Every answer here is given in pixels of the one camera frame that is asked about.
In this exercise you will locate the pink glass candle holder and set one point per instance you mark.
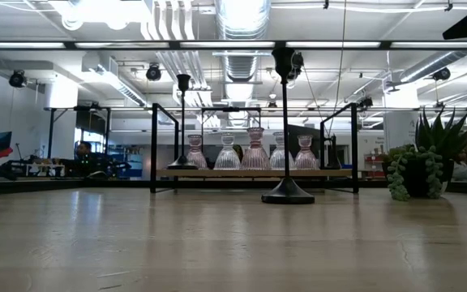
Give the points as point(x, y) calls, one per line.
point(305, 159)
point(255, 158)
point(196, 160)

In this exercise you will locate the potted succulent plant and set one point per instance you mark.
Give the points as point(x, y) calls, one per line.
point(416, 174)

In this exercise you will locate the black aluminium rig frame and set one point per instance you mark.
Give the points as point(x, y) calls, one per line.
point(233, 44)

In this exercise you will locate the black metal candlestick holder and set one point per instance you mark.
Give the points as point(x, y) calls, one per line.
point(287, 194)
point(182, 164)

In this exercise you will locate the silver ventilation duct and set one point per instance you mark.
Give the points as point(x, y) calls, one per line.
point(241, 61)

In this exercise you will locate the black background station frame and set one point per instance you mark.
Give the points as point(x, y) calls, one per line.
point(51, 134)
point(231, 109)

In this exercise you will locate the wooden shelf with black frame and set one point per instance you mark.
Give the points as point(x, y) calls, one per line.
point(331, 173)

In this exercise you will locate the clear glass candle holder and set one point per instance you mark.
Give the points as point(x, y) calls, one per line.
point(277, 159)
point(227, 160)

